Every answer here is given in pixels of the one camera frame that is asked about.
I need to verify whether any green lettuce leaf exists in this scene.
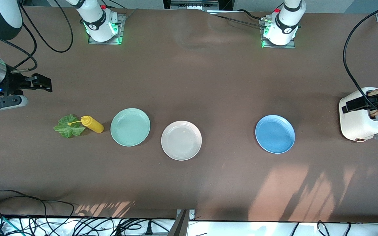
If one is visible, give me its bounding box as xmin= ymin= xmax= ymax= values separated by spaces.
xmin=53 ymin=114 xmax=86 ymax=139

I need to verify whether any mint green plate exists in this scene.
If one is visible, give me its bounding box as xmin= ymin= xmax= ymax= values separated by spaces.
xmin=110 ymin=108 xmax=151 ymax=147

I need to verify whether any blue plate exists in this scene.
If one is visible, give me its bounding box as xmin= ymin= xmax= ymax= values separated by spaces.
xmin=255 ymin=115 xmax=296 ymax=154

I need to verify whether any brown bread slice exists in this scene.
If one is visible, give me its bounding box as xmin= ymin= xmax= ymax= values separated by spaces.
xmin=366 ymin=88 xmax=378 ymax=118

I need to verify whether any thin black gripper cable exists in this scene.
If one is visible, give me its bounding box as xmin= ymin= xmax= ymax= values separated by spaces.
xmin=0 ymin=21 xmax=38 ymax=73

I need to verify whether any black metal equipment frame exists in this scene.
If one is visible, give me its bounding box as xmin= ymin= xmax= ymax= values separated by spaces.
xmin=163 ymin=0 xmax=221 ymax=11

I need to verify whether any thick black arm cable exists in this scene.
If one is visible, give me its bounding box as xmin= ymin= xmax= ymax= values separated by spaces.
xmin=343 ymin=2 xmax=378 ymax=113
xmin=18 ymin=0 xmax=74 ymax=53

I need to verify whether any yellow mustard squeeze bottle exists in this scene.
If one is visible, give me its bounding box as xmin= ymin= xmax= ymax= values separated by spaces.
xmin=68 ymin=116 xmax=104 ymax=133

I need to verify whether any metal table bracket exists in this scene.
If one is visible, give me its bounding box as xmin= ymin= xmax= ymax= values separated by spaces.
xmin=173 ymin=209 xmax=195 ymax=236

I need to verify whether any beige plate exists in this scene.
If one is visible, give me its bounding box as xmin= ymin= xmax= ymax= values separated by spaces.
xmin=161 ymin=121 xmax=202 ymax=161

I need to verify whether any white toaster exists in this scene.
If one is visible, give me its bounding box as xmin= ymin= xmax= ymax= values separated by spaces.
xmin=339 ymin=87 xmax=378 ymax=142

